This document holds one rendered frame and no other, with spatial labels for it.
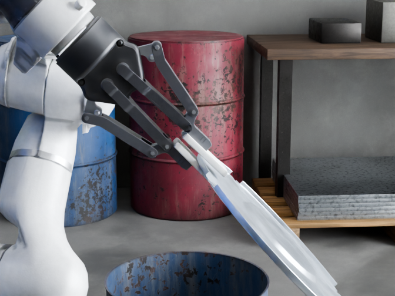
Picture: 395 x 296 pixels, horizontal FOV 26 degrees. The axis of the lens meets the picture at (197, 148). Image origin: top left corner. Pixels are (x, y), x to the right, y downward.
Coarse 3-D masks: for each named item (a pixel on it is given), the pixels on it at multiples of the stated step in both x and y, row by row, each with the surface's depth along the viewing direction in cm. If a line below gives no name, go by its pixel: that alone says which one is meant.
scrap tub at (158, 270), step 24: (120, 264) 228; (144, 264) 235; (168, 264) 238; (192, 264) 239; (216, 264) 237; (240, 264) 233; (120, 288) 229; (144, 288) 236; (168, 288) 240; (192, 288) 240; (216, 288) 239; (240, 288) 234; (264, 288) 223
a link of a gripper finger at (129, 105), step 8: (104, 88) 97; (112, 88) 97; (112, 96) 98; (120, 96) 98; (120, 104) 98; (128, 104) 98; (136, 104) 101; (128, 112) 99; (136, 112) 99; (144, 112) 101; (136, 120) 99; (144, 120) 99; (152, 120) 102; (144, 128) 99; (152, 128) 100; (152, 136) 100; (160, 136) 100; (160, 144) 100; (168, 144) 100
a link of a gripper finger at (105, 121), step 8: (88, 112) 99; (88, 120) 99; (96, 120) 99; (104, 120) 99; (112, 120) 100; (104, 128) 99; (112, 128) 99; (120, 128) 99; (128, 128) 102; (120, 136) 100; (128, 136) 100; (136, 136) 100; (136, 144) 100; (144, 144) 100; (144, 152) 100; (152, 152) 100
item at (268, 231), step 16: (208, 176) 97; (224, 192) 93; (240, 192) 110; (240, 208) 98; (256, 208) 105; (256, 224) 98; (272, 224) 105; (256, 240) 90; (272, 240) 98; (288, 240) 106; (272, 256) 89; (288, 256) 98; (304, 256) 107; (288, 272) 89; (304, 272) 99; (320, 272) 114; (304, 288) 90; (320, 288) 102
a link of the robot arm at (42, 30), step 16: (48, 0) 93; (64, 0) 93; (80, 0) 93; (32, 16) 93; (48, 16) 93; (64, 16) 93; (80, 16) 94; (16, 32) 96; (32, 32) 94; (48, 32) 93; (64, 32) 93; (16, 48) 99; (32, 48) 96; (48, 48) 95; (16, 64) 101; (32, 64) 100
